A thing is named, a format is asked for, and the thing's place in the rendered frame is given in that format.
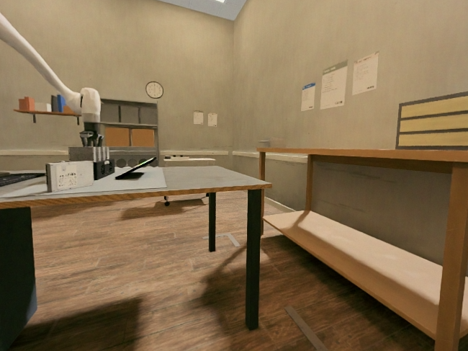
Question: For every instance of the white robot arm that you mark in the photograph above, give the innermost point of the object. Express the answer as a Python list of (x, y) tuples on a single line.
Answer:
[(88, 100)]

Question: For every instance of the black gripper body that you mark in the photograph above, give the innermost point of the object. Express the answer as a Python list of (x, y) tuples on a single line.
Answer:
[(94, 127)]

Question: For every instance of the white hard drive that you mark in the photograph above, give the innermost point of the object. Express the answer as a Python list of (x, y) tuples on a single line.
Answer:
[(69, 175)]

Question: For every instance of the grey flat mat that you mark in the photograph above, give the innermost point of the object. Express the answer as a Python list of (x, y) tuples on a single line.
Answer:
[(140, 179)]

